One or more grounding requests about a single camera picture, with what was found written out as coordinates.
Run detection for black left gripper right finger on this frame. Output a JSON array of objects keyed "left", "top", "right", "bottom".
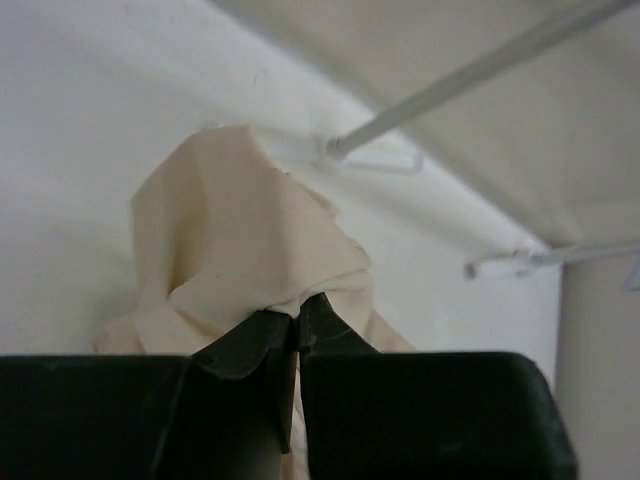
[{"left": 298, "top": 293, "right": 379, "bottom": 355}]

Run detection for white clothes rack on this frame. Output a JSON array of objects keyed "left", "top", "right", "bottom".
[{"left": 269, "top": 0, "right": 640, "bottom": 281}]

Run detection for beige trousers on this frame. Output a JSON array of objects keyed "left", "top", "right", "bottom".
[{"left": 90, "top": 124, "right": 419, "bottom": 480}]

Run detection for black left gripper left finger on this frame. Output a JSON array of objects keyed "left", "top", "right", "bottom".
[{"left": 192, "top": 310, "right": 293, "bottom": 454}]

